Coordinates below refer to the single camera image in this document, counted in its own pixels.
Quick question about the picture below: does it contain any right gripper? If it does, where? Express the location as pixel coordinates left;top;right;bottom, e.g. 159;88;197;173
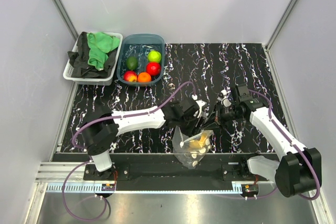
201;101;244;131

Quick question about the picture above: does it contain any blue translucent plastic tub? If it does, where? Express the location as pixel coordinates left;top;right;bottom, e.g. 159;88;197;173
116;34;165;87

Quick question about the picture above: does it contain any clear polka dot zip bag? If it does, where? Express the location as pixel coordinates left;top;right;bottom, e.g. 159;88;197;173
172;112;213;169

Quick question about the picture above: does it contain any orange fake fruit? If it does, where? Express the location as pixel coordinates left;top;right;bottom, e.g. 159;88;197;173
137;72;152;83

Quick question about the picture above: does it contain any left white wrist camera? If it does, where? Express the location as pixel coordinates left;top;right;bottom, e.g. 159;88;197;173
192;94;207;118

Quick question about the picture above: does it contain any slotted cable duct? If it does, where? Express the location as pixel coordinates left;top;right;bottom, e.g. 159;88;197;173
46;183;246;193

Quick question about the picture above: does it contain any yellow fake lemon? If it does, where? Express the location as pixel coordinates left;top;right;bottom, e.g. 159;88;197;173
189;133;208;148

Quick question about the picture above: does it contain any green cloth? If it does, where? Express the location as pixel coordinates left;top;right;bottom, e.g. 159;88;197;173
87;32;120;71

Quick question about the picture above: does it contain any red fake apple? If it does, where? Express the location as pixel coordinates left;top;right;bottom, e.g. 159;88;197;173
146;62;161;76

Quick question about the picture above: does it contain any dark green fake avocado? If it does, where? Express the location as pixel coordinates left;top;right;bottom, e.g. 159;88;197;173
126;56;138;71

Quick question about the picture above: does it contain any purple cable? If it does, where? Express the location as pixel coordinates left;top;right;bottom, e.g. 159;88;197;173
61;81;198;221
217;89;322;200

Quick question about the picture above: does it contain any right aluminium frame post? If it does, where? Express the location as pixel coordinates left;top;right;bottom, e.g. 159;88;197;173
265;0;316;50

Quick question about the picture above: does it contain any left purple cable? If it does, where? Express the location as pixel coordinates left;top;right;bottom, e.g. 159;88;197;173
61;81;198;221

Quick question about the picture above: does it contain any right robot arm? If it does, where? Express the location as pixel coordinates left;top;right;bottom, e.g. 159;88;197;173
202;84;322;200

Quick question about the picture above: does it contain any white plastic basket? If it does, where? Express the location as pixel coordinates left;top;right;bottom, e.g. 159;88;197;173
63;31;123;86

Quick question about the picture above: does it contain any black cloth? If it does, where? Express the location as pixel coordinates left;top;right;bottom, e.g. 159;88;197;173
68;31;118;79

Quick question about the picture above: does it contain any left aluminium frame post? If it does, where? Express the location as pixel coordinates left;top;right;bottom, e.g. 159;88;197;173
52;0;79;40

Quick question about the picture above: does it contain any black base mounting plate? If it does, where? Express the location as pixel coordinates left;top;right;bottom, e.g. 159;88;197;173
83;154;265;193

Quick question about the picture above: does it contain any aluminium frame post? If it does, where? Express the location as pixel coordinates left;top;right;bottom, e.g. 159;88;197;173
52;0;79;40
265;0;316;50

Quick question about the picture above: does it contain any red yellow fake peach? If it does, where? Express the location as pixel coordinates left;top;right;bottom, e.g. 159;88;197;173
123;71;138;82

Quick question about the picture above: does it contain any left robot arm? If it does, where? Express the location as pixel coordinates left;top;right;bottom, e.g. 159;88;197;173
78;98;206;180

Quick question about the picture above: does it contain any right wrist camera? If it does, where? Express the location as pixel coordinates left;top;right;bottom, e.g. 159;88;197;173
218;89;232;107

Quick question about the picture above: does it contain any green fake apple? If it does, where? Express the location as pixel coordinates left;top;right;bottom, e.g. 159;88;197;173
148;50;162;63

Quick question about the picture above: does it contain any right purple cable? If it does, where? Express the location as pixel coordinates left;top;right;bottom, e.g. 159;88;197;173
217;89;322;200

